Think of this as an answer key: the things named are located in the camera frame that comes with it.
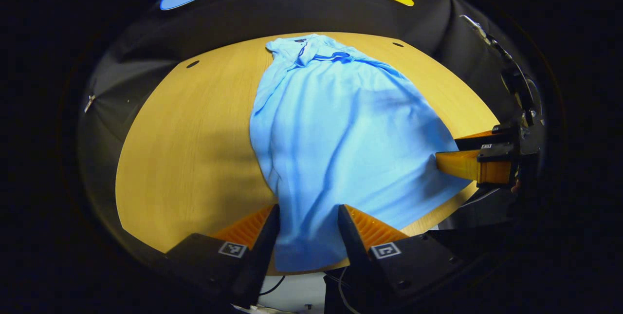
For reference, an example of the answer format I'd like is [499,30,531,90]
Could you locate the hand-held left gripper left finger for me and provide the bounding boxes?
[163,204,281,307]

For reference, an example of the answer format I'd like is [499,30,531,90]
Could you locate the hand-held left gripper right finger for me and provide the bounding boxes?
[337,204,465,305]

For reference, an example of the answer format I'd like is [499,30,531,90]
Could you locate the light blue T-shirt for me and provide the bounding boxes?
[249,33,473,273]

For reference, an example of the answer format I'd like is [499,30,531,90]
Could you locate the black cable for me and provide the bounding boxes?
[258,275,287,297]

